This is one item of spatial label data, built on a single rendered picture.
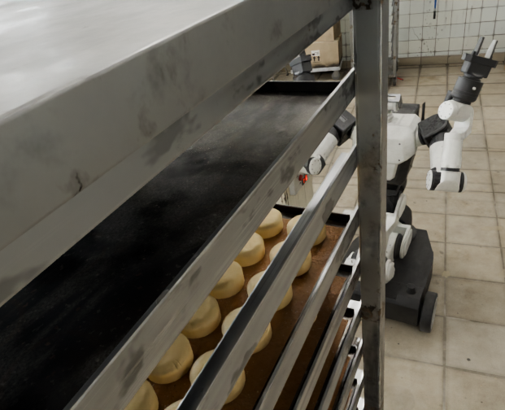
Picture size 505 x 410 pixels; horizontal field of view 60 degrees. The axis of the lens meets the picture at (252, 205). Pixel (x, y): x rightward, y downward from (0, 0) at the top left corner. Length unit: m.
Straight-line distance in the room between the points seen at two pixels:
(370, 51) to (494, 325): 2.14
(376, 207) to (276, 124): 0.19
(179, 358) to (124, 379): 0.22
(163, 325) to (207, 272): 0.04
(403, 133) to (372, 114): 1.43
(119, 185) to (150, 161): 0.02
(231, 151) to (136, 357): 0.23
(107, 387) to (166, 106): 0.13
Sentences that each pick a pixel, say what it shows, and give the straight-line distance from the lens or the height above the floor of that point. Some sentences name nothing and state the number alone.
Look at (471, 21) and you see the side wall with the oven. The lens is 5.86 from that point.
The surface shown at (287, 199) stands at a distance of 2.11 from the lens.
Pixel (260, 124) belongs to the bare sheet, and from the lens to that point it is 0.45.
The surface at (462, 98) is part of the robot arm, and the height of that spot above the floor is 1.20.
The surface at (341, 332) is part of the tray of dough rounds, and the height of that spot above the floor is 1.31.
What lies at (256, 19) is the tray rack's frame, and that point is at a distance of 0.23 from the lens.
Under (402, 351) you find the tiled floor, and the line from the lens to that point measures 2.33.
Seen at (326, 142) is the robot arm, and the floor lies 0.95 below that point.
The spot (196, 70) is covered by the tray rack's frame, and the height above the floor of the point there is 1.80.
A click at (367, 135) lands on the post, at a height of 1.62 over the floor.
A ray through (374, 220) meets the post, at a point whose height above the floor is 1.50.
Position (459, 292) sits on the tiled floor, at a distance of 2.64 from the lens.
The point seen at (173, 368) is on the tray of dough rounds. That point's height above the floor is 1.51.
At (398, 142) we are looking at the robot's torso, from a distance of 1.94.
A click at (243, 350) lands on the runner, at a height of 1.59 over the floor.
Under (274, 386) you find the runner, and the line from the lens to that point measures 0.41.
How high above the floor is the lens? 1.85
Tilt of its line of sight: 33 degrees down
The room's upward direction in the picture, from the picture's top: 11 degrees counter-clockwise
